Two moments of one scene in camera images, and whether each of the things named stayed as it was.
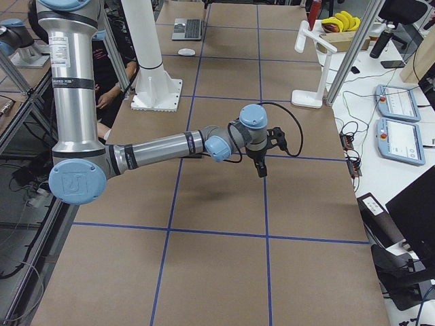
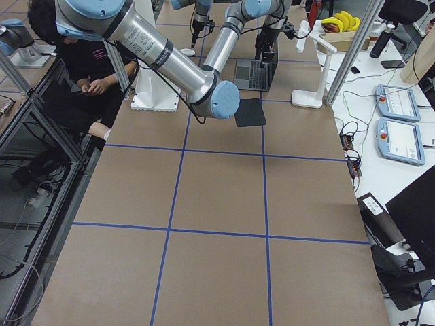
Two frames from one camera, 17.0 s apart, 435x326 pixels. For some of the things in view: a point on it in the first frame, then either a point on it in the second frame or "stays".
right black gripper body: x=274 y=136 -> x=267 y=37
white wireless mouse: x=186 y=52 stays
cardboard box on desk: x=342 y=42 stays
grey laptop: x=185 y=28 -> x=249 y=75
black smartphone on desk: x=392 y=64 stays
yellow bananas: x=344 y=21 stays
